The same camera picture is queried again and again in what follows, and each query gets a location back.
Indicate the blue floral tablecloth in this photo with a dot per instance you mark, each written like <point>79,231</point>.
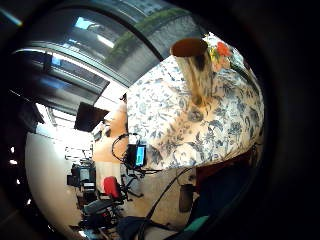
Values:
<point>173,123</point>

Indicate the black device with lit screen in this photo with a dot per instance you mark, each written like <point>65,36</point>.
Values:
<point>136,155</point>

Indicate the wooden table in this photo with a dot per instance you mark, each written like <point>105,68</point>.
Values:
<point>111,140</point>

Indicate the dark cylindrical bin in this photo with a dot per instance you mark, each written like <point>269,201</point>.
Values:
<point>186,197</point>

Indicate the red office chair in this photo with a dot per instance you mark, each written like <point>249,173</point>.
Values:
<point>111,187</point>

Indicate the orange and yellow flowers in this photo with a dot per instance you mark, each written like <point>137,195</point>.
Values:
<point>222,50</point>

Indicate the the person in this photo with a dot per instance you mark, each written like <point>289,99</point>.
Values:
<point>220,193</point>

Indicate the black equipment stand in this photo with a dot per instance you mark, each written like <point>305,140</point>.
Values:
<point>83,176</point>

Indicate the black wall monitor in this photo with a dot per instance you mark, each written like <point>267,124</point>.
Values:
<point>88,116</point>

